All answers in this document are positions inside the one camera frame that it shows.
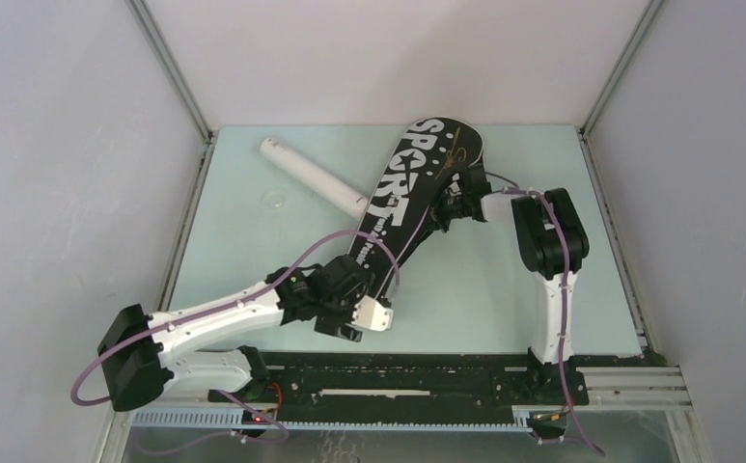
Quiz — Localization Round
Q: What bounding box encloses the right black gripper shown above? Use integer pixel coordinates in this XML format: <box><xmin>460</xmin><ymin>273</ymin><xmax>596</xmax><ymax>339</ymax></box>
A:
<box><xmin>407</xmin><ymin>184</ymin><xmax>473</xmax><ymax>232</ymax></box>

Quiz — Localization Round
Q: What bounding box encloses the black racket cover bag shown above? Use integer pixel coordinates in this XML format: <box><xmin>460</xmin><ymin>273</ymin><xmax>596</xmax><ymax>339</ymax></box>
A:
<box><xmin>348</xmin><ymin>117</ymin><xmax>484</xmax><ymax>301</ymax></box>

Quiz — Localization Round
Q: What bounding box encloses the white shuttlecock tube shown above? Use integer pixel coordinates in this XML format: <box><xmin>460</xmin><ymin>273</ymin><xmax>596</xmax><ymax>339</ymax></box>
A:
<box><xmin>259</xmin><ymin>138</ymin><xmax>369</xmax><ymax>220</ymax></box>

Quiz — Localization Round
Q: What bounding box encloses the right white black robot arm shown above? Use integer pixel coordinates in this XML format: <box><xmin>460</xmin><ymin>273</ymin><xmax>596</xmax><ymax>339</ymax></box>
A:
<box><xmin>427</xmin><ymin>166</ymin><xmax>590</xmax><ymax>403</ymax></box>

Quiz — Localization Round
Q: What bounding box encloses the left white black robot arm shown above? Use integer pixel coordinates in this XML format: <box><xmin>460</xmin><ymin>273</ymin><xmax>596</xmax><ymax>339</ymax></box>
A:
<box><xmin>97</xmin><ymin>255</ymin><xmax>393</xmax><ymax>412</ymax></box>

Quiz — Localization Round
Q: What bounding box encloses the left electronics board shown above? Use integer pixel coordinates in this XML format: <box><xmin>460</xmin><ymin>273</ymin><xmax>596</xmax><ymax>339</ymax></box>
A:
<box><xmin>240</xmin><ymin>409</ymin><xmax>277</xmax><ymax>426</ymax></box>

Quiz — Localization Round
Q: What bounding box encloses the electronics board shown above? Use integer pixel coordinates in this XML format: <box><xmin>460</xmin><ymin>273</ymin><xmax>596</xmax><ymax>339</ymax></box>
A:
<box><xmin>529</xmin><ymin>413</ymin><xmax>567</xmax><ymax>444</ymax></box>
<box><xmin>240</xmin><ymin>409</ymin><xmax>277</xmax><ymax>426</ymax></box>

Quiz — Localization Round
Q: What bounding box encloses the right electronics board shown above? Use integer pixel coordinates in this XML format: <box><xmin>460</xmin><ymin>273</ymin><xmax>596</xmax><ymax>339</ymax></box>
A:
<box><xmin>529</xmin><ymin>413</ymin><xmax>567</xmax><ymax>444</ymax></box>

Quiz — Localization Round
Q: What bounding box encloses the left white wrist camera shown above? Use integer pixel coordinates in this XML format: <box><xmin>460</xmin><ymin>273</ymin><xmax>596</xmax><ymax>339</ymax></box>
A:
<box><xmin>350</xmin><ymin>296</ymin><xmax>394</xmax><ymax>332</ymax></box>

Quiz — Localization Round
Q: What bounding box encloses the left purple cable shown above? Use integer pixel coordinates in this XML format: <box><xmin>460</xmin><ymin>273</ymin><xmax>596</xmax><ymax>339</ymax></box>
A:
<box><xmin>69</xmin><ymin>230</ymin><xmax>402</xmax><ymax>444</ymax></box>

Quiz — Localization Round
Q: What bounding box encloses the purple cable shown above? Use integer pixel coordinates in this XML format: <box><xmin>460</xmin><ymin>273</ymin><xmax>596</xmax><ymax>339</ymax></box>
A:
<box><xmin>484</xmin><ymin>171</ymin><xmax>607</xmax><ymax>456</ymax></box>
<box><xmin>69</xmin><ymin>230</ymin><xmax>402</xmax><ymax>444</ymax></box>

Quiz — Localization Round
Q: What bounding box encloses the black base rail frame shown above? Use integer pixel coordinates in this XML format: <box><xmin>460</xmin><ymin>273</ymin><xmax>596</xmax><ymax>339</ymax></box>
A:
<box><xmin>116</xmin><ymin>347</ymin><xmax>694</xmax><ymax>442</ymax></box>

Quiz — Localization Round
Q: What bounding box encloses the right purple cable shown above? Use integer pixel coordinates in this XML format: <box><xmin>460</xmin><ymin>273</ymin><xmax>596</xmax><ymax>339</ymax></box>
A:
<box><xmin>484</xmin><ymin>171</ymin><xmax>607</xmax><ymax>456</ymax></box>

